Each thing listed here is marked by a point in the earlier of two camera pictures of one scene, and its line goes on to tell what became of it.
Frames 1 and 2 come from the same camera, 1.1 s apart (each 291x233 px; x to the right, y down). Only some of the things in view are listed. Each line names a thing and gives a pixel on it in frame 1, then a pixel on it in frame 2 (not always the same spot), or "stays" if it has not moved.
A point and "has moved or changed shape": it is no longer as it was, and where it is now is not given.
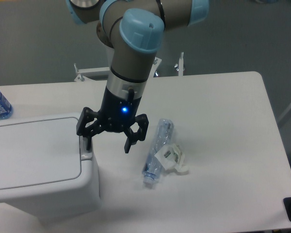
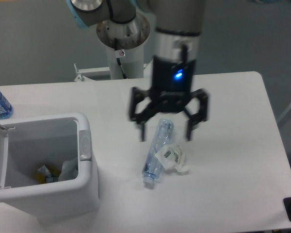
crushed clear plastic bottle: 152,167 stays
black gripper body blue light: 117,112 to 171,83
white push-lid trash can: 40,165 has moved or changed shape
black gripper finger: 142,121 to 199,118
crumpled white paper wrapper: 172,157 stays
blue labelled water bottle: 0,107 stays
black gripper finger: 87,116 to 141,108
